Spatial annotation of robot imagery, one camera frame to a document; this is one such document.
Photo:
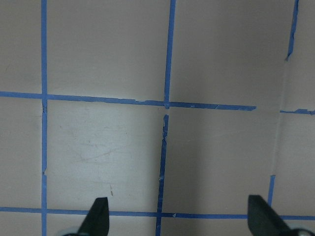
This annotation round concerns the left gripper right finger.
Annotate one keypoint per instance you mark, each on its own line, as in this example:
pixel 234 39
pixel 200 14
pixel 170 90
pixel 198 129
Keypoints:
pixel 263 220

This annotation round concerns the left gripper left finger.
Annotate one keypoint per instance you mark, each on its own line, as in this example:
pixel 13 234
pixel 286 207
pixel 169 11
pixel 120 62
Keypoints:
pixel 96 223

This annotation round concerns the brown paper table mat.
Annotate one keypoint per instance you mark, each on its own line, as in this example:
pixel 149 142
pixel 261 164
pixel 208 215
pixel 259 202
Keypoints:
pixel 175 110

